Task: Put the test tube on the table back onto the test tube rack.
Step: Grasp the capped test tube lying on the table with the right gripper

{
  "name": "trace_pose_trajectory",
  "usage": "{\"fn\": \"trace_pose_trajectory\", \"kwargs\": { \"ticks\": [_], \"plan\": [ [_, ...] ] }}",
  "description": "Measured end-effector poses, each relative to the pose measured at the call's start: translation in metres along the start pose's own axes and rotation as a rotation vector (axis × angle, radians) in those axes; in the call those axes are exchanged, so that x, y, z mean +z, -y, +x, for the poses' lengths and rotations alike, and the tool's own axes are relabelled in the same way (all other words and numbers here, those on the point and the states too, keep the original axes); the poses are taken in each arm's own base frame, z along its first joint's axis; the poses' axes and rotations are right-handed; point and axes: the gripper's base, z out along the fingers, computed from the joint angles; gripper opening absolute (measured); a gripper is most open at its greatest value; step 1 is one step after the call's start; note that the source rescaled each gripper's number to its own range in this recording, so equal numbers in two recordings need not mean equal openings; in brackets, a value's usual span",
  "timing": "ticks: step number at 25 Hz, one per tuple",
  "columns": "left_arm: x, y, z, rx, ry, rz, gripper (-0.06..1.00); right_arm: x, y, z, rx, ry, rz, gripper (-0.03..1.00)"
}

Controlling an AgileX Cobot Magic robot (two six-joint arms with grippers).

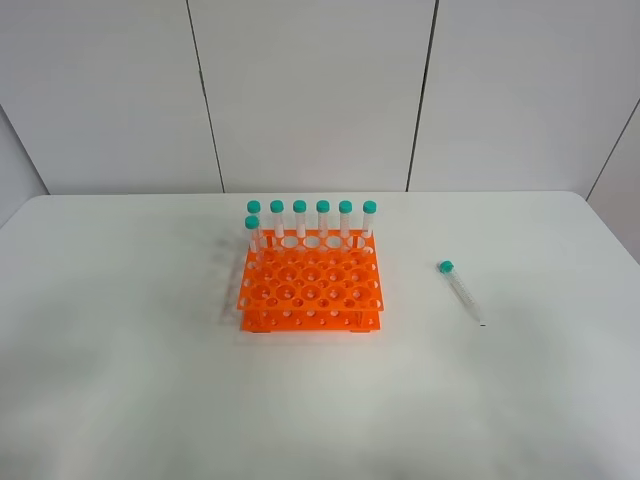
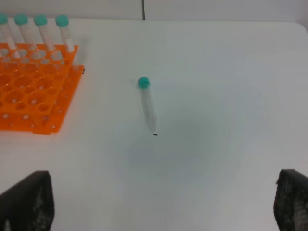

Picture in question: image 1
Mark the green capped test tube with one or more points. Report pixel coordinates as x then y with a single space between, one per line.
447 269

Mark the orange test tube rack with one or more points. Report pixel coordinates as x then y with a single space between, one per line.
315 285

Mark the second row left tube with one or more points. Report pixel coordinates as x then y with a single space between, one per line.
253 228

